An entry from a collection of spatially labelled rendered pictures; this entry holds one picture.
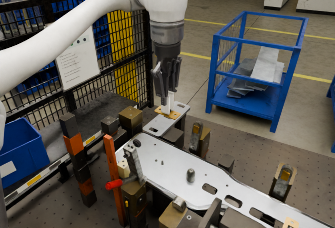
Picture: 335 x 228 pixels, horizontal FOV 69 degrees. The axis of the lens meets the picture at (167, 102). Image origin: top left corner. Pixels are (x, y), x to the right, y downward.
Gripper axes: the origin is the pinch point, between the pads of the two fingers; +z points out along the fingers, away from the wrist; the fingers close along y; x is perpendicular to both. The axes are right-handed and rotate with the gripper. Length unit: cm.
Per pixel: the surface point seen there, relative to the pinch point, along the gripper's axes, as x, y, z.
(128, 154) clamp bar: -1.6, 17.9, 9.2
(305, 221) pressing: 48, -6, 30
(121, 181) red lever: -1.7, 21.9, 17.1
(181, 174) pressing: 6.4, 0.6, 29.5
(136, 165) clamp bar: -0.7, 16.1, 14.9
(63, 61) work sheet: -57, -3, 1
